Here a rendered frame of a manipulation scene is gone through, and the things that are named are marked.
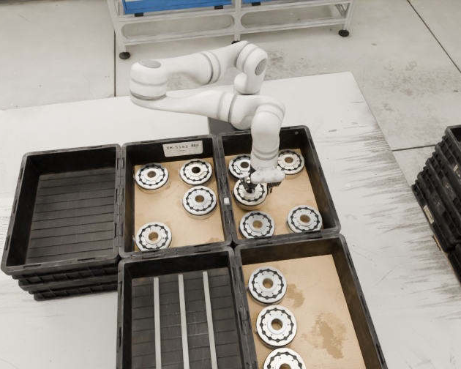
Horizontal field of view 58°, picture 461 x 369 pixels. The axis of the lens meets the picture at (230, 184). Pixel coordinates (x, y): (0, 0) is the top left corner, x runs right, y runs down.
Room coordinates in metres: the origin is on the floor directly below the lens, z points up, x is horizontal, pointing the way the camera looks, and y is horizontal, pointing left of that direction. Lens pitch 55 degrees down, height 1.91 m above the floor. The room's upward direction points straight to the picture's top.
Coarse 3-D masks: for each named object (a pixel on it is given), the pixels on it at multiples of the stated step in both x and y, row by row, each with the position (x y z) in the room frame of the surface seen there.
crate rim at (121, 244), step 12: (132, 144) 0.85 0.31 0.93; (144, 144) 0.85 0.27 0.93; (216, 144) 0.85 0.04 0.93; (216, 156) 0.81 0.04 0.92; (120, 192) 0.67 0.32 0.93; (120, 204) 0.63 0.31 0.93; (120, 216) 0.59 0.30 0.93; (228, 216) 0.59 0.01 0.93; (120, 228) 0.55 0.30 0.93; (228, 228) 0.55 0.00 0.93; (120, 240) 0.51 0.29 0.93; (228, 240) 0.51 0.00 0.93; (120, 252) 0.48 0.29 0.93; (132, 252) 0.48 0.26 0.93; (144, 252) 0.48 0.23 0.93; (156, 252) 0.48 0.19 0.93; (168, 252) 0.48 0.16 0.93
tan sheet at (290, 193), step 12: (228, 156) 0.88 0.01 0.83; (228, 180) 0.78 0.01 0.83; (288, 180) 0.78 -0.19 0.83; (300, 180) 0.78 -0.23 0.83; (276, 192) 0.74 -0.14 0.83; (288, 192) 0.74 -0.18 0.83; (300, 192) 0.74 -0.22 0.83; (312, 192) 0.74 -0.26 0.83; (264, 204) 0.69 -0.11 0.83; (276, 204) 0.69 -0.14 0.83; (288, 204) 0.69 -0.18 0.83; (300, 204) 0.69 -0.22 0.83; (312, 204) 0.69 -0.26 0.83; (240, 216) 0.65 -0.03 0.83; (276, 216) 0.65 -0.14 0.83; (276, 228) 0.61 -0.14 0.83
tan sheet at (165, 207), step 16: (208, 160) 0.87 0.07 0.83; (176, 176) 0.80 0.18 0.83; (160, 192) 0.74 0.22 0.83; (176, 192) 0.74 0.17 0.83; (144, 208) 0.68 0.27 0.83; (160, 208) 0.68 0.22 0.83; (176, 208) 0.68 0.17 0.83; (144, 224) 0.62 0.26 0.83; (176, 224) 0.62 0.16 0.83; (192, 224) 0.62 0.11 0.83; (208, 224) 0.62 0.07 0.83; (176, 240) 0.57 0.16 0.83; (192, 240) 0.57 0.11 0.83; (208, 240) 0.57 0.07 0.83; (224, 240) 0.57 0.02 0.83
